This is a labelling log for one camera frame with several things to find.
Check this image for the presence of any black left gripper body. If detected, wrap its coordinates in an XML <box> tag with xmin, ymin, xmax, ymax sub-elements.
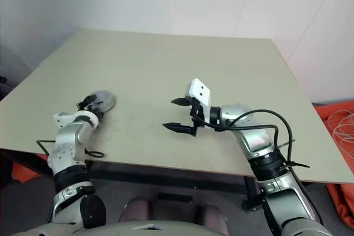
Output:
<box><xmin>76</xmin><ymin>98</ymin><xmax>98</xmax><ymax>114</ymax></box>

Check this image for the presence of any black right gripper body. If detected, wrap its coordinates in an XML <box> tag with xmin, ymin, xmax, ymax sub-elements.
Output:
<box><xmin>190</xmin><ymin>98</ymin><xmax>206</xmax><ymax>138</ymax></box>

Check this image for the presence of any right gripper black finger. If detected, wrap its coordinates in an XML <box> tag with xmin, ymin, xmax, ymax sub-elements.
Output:
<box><xmin>162</xmin><ymin>122</ymin><xmax>194</xmax><ymax>137</ymax></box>
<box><xmin>170</xmin><ymin>97</ymin><xmax>193</xmax><ymax>107</ymax></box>

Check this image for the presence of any black flat floor plate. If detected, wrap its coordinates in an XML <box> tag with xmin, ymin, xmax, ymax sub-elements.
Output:
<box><xmin>157</xmin><ymin>192</ymin><xmax>194</xmax><ymax>203</ymax></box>

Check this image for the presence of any dark rounded shape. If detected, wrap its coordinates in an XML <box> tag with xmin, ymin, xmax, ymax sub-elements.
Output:
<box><xmin>197</xmin><ymin>203</ymin><xmax>230</xmax><ymax>235</ymax></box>
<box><xmin>120</xmin><ymin>196</ymin><xmax>152</xmax><ymax>223</ymax></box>

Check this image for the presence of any orange floor cushion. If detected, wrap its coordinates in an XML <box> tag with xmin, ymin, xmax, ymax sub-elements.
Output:
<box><xmin>12</xmin><ymin>154</ymin><xmax>55</xmax><ymax>183</ymax></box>

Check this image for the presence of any grey robot torso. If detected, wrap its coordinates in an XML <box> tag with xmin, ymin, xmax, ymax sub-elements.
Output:
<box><xmin>11</xmin><ymin>219</ymin><xmax>225</xmax><ymax>236</ymax></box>

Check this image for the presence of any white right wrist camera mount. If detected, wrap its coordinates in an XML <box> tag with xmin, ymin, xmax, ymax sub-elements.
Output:
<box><xmin>185</xmin><ymin>78</ymin><xmax>212</xmax><ymax>126</ymax></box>

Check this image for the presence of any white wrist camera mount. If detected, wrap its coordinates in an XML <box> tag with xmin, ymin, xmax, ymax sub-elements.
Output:
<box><xmin>185</xmin><ymin>78</ymin><xmax>212</xmax><ymax>126</ymax></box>
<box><xmin>53</xmin><ymin>111</ymin><xmax>100</xmax><ymax>129</ymax></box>

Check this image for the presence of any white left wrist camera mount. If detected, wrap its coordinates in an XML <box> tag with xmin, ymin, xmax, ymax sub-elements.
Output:
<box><xmin>53</xmin><ymin>111</ymin><xmax>100</xmax><ymax>129</ymax></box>

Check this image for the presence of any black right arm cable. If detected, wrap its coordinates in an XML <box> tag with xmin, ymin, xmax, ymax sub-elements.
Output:
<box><xmin>192</xmin><ymin>108</ymin><xmax>310</xmax><ymax>169</ymax></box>

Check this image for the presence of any black metal table frame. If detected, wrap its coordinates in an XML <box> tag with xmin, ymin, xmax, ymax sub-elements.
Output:
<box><xmin>0</xmin><ymin>149</ymin><xmax>266</xmax><ymax>212</ymax></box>

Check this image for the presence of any black object by wall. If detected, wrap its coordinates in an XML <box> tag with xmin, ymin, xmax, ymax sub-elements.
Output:
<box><xmin>0</xmin><ymin>75</ymin><xmax>8</xmax><ymax>98</ymax></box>

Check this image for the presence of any orange cloth with white cord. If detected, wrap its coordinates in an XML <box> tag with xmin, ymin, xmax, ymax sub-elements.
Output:
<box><xmin>314</xmin><ymin>102</ymin><xmax>354</xmax><ymax>230</ymax></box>

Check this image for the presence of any white tangled cord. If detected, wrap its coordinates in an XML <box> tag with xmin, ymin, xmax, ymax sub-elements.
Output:
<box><xmin>327</xmin><ymin>110</ymin><xmax>354</xmax><ymax>151</ymax></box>

